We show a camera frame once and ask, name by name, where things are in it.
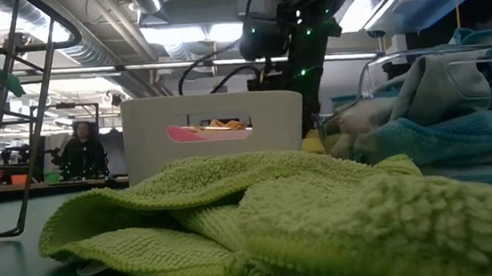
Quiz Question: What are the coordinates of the pink microfiber towel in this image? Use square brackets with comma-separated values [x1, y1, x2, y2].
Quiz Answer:
[166, 121, 214, 145]

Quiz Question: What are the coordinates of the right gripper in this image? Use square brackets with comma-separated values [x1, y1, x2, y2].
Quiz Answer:
[286, 53, 336, 140]

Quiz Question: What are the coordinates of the yellow microfiber towel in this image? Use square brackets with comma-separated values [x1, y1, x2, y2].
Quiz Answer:
[300, 126, 327, 157]

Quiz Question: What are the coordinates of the spiral ventilation duct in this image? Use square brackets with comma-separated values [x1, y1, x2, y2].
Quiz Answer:
[0, 0, 154, 111]

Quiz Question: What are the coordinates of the person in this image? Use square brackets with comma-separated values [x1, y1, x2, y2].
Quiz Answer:
[55, 118, 111, 183]

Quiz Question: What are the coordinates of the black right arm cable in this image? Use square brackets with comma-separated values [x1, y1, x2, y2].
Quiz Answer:
[173, 37, 270, 97]

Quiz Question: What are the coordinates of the metal wire basket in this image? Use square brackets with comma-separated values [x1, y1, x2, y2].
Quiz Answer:
[0, 0, 101, 248]

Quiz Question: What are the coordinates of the background wooden table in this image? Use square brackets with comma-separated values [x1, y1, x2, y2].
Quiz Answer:
[0, 174, 131, 199]

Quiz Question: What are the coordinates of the rectangular ceiling light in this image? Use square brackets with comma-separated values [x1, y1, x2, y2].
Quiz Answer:
[138, 18, 246, 51]

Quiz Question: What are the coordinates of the small orange bin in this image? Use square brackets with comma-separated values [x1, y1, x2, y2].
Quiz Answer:
[9, 173, 29, 187]

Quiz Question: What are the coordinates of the lime green microfiber towel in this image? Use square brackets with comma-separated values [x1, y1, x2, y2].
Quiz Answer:
[31, 129, 492, 276]

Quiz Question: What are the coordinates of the white plastic basket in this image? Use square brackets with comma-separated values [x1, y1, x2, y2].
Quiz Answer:
[118, 83, 311, 188]

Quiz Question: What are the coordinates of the long ceiling light tube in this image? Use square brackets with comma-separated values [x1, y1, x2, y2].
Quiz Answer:
[50, 39, 385, 87]

